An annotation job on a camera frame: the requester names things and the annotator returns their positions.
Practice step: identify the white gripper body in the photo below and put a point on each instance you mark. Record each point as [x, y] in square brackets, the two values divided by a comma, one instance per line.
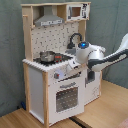
[73, 67]

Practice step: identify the white oven door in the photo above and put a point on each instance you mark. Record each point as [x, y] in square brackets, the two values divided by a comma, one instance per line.
[66, 99]

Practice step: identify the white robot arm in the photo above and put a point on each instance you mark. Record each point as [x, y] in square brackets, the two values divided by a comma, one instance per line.
[93, 57]

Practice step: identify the wooden toy kitchen unit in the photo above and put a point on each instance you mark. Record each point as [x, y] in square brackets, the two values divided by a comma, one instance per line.
[38, 78]

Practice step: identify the left red stove knob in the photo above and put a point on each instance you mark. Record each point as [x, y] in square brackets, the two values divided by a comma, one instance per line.
[56, 75]

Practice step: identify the black toy stovetop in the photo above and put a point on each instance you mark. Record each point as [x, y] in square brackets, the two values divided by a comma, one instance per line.
[59, 58]

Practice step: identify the grey toy sink basin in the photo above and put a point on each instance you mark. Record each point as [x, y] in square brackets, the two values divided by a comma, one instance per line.
[71, 51]

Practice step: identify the white cabinet door with dispenser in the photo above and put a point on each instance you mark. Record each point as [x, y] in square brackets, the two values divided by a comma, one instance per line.
[92, 87]

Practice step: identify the black toy faucet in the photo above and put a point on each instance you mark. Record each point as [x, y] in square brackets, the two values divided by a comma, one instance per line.
[71, 44]

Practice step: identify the small metal cooking pot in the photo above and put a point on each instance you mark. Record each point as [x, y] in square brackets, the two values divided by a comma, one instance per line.
[47, 56]

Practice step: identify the grey range hood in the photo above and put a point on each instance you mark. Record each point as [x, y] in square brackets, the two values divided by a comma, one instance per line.
[48, 18]

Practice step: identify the toy microwave with door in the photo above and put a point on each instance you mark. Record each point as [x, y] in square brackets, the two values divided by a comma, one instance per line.
[78, 11]

